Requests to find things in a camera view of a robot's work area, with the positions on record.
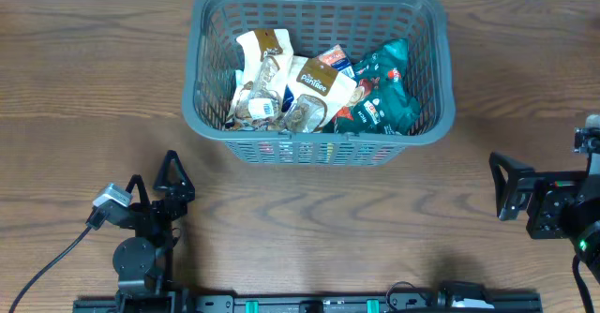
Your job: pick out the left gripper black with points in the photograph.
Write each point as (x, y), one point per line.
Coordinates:
(159, 205)

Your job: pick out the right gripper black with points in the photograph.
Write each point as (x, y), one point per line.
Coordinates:
(552, 193)

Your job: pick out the green Nescafe coffee bag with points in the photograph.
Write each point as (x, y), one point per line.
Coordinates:
(381, 104)

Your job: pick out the beige mushroom snack bag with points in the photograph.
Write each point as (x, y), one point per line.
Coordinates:
(309, 114)

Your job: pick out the Kleenex tissue multipack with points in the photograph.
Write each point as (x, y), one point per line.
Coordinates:
(337, 60)

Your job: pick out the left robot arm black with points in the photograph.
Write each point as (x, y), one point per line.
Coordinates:
(144, 262)

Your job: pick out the grey plastic basket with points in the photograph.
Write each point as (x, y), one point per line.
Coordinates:
(359, 27)

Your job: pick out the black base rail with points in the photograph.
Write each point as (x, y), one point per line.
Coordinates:
(450, 297)

